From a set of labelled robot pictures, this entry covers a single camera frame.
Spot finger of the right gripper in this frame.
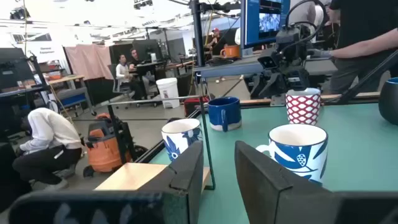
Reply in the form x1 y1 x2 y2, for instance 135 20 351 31
259 73 287 99
250 74 265 100

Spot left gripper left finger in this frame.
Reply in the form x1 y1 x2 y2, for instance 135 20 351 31
7 141 205 224

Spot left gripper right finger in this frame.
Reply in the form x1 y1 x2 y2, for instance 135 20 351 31
235 140 398 224

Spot plain white mug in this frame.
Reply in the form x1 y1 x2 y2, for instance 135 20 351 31
285 87 322 126

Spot navy mug tan base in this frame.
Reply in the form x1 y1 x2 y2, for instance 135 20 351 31
207 96 243 133

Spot white mug blue flowers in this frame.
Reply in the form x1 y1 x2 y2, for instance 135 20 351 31
160 118 203 162

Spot dark teal mug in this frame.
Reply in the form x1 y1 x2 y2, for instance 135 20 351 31
378 77 398 126

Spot person's forearm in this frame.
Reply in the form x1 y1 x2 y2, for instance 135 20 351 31
329 29 398 60

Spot person's hand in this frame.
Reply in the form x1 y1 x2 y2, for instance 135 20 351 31
307 48 333 60

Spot orange container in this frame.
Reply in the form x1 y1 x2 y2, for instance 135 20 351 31
220 45 241 59

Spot person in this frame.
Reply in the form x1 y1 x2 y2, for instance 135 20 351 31
115 54 137 97
328 0 398 94
12 107 83 191
127 48 156 94
287 0 330 44
205 27 229 57

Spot red bag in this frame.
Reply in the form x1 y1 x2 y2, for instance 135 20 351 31
183 95 211 118

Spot orange shop vacuum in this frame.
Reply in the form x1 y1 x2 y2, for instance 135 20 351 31
83 112 149 178

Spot black monitor pole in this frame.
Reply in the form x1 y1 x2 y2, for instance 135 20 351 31
189 0 206 68

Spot white plastic bucket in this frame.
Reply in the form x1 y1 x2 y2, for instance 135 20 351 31
155 77 180 109

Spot green table mat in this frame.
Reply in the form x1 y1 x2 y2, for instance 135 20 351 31
149 102 398 224

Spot grey office chair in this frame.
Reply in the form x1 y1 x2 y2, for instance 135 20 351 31
108 63 137 110

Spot black desk monitor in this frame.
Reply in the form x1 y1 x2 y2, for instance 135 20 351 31
132 39 162 63

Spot blue bin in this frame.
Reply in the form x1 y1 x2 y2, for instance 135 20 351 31
57 86 94 113

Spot pink cloth curtain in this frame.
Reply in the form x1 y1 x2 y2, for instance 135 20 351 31
63 43 113 81

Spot wooden workbench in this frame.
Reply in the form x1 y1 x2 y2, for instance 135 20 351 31
46 73 86 86

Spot large black screen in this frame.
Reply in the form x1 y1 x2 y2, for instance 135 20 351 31
0 48 35 91

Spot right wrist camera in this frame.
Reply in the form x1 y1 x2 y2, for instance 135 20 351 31
257 51 280 71

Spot coiled black cable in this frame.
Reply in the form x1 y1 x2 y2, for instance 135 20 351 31
206 57 234 67

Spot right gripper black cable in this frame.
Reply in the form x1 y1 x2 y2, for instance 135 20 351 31
279 0 327 54

